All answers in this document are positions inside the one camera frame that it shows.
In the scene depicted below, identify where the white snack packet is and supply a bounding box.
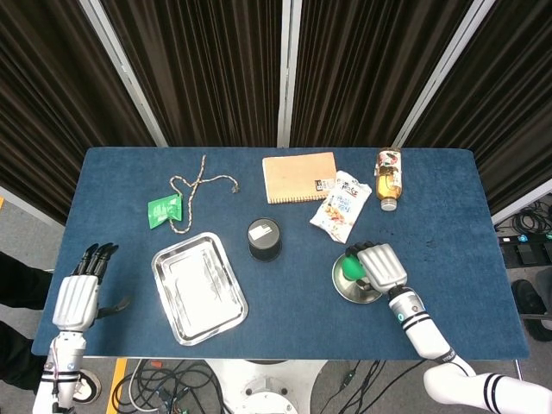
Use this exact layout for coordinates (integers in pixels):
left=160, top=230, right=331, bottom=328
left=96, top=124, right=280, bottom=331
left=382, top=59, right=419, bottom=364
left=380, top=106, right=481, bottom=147
left=309, top=170, right=373, bottom=243

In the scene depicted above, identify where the white partition post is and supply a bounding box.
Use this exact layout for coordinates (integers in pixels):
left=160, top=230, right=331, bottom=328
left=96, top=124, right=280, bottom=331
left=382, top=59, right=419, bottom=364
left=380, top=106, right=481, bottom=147
left=277, top=0, right=303, bottom=147
left=392, top=0, right=497, bottom=147
left=79, top=0, right=168, bottom=147

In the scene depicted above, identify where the rectangular steel tray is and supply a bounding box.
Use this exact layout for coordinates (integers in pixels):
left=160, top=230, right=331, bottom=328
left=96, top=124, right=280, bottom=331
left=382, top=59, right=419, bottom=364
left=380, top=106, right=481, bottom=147
left=150, top=231, right=250, bottom=347

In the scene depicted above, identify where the black power strip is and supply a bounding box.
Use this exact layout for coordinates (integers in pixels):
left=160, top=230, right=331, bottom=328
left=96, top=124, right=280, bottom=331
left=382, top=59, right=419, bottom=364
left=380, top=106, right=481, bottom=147
left=498, top=232, right=552, bottom=249

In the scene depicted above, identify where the braided beige rope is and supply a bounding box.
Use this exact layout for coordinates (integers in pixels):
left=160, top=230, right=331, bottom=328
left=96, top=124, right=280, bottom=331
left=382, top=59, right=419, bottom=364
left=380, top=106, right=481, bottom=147
left=168, top=154, right=241, bottom=235

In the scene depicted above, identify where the black trouser leg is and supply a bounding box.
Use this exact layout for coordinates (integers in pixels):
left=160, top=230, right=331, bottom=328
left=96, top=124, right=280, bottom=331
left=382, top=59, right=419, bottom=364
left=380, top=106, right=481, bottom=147
left=0, top=321, right=47, bottom=393
left=0, top=252, right=55, bottom=310

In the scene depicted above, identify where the green ball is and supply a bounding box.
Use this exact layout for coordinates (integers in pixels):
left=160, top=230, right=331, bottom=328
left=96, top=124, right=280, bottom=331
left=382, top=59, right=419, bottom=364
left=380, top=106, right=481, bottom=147
left=341, top=254, right=367, bottom=279

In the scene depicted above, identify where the black cable coil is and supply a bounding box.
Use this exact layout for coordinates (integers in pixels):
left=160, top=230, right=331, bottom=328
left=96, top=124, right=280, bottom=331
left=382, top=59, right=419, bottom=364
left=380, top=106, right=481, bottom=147
left=508, top=200, right=552, bottom=236

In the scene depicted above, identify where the tea bottle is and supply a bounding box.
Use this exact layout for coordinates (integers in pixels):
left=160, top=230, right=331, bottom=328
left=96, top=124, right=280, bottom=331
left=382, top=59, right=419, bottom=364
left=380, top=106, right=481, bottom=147
left=373, top=147, right=405, bottom=212

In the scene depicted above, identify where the dark brown curtain panel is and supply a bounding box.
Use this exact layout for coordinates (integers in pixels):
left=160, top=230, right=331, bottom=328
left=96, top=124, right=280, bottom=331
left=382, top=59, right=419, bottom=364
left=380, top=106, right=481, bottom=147
left=290, top=0, right=474, bottom=147
left=101, top=0, right=285, bottom=147
left=405, top=0, right=552, bottom=216
left=0, top=0, right=157, bottom=225

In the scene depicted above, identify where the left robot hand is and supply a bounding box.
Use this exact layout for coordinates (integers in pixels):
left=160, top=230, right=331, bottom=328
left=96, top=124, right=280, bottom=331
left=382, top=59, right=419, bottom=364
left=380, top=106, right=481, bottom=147
left=51, top=242, right=133, bottom=334

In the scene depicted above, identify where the black cylindrical jar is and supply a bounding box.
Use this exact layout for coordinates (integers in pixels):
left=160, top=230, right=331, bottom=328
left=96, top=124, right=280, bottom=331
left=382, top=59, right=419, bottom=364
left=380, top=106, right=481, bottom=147
left=247, top=217, right=283, bottom=262

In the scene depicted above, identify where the white sneaker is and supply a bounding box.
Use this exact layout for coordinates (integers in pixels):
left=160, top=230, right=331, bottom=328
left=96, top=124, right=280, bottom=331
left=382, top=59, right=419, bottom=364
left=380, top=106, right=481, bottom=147
left=72, top=369, right=103, bottom=405

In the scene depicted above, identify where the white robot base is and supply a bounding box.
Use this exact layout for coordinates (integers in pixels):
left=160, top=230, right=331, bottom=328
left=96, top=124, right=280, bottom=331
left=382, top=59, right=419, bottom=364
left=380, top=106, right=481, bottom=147
left=205, top=358, right=329, bottom=414

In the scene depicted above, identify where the tan spiral notebook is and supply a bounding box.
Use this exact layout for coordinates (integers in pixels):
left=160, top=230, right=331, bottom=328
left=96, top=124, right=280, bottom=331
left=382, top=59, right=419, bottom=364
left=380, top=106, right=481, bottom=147
left=261, top=151, right=338, bottom=205

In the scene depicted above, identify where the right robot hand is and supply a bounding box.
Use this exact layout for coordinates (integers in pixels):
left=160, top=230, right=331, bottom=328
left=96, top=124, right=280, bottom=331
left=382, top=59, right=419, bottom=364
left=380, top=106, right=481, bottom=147
left=343, top=242, right=409, bottom=294

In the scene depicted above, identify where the black floor cable tangle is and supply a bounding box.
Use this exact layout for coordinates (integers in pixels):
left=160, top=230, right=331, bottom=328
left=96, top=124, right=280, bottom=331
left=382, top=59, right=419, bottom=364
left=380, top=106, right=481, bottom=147
left=111, top=360, right=229, bottom=414

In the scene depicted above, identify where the black cable with inline plug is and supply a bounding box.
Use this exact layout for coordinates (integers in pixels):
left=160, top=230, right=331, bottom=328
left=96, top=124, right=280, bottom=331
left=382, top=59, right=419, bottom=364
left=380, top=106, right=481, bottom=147
left=331, top=360, right=426, bottom=414

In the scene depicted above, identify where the blue felt table mat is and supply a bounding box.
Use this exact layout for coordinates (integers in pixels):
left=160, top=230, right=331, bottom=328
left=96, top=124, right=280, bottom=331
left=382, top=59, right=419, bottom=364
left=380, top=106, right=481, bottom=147
left=30, top=146, right=530, bottom=360

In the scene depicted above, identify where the round steel plate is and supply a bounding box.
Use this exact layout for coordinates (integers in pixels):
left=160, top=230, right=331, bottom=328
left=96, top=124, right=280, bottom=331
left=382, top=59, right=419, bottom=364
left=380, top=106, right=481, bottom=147
left=331, top=254, right=386, bottom=304

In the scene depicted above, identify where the green foil packet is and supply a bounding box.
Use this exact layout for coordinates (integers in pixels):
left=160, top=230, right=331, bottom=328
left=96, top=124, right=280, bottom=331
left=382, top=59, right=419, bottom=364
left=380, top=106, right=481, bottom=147
left=147, top=193, right=184, bottom=230

